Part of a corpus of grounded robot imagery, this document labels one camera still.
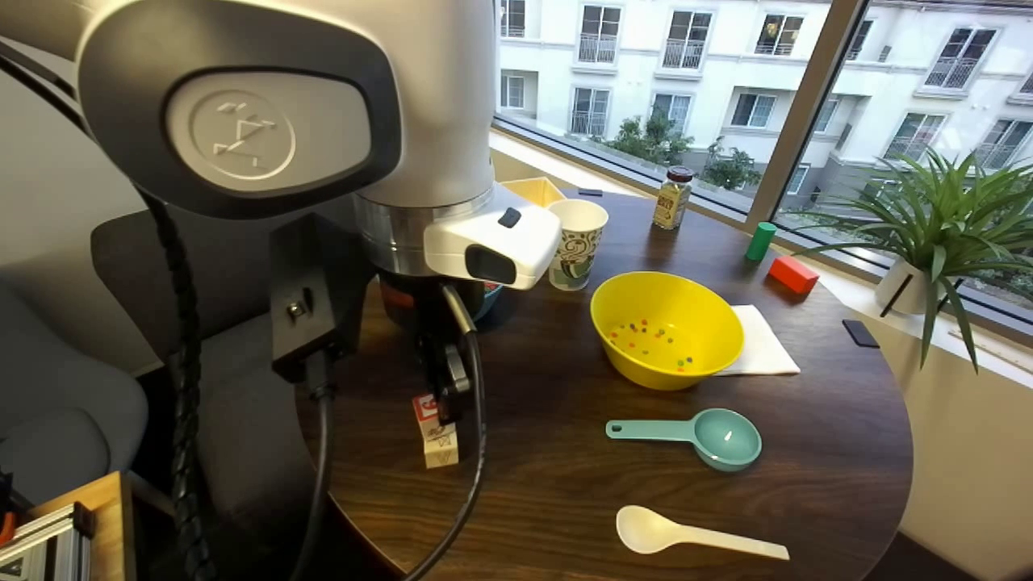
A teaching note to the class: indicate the green potted plant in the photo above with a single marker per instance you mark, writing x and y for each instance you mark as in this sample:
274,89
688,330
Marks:
946,215

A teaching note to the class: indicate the wooden block red six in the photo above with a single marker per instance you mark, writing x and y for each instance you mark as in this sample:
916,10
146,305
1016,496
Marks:
429,410

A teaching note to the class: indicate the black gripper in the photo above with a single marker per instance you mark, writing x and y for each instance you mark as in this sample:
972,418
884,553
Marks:
426,312

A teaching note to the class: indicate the patterned paper cup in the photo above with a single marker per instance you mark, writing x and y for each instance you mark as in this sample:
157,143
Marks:
579,247

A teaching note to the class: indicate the grey window frame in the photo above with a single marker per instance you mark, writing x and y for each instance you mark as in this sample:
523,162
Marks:
803,107

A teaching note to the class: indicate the dark grey fabric chair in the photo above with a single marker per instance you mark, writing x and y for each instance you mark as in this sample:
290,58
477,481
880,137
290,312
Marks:
247,422

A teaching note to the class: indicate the labelled glass jar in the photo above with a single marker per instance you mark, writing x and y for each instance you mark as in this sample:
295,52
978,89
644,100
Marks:
674,201

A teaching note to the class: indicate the light blue chair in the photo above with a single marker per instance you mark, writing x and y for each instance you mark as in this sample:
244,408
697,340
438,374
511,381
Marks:
66,408

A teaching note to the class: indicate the green block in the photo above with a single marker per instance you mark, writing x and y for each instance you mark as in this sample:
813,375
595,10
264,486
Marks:
759,243

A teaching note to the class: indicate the yellow plastic bowl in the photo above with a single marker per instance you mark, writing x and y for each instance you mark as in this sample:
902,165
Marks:
668,326

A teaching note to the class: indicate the white plastic spoon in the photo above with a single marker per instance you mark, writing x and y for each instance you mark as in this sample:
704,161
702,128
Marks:
647,530

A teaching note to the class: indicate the black table edge tab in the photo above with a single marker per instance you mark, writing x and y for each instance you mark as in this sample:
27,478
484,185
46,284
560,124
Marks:
859,333

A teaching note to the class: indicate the wooden block blue one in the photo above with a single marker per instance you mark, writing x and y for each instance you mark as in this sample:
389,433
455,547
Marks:
442,448

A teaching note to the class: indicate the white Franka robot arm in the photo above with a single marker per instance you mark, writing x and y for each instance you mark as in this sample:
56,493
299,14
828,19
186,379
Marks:
432,97

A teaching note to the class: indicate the blue bowl of colourful beads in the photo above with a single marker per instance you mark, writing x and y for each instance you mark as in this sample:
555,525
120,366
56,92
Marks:
491,305

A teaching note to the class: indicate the black wrist connector box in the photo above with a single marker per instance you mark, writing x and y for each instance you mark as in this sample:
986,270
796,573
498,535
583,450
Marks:
313,300

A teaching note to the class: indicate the teal measuring scoop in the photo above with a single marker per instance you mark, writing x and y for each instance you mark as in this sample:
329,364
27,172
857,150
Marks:
729,440

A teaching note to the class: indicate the white paper napkin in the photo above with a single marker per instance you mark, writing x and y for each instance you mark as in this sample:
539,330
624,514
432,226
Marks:
766,349

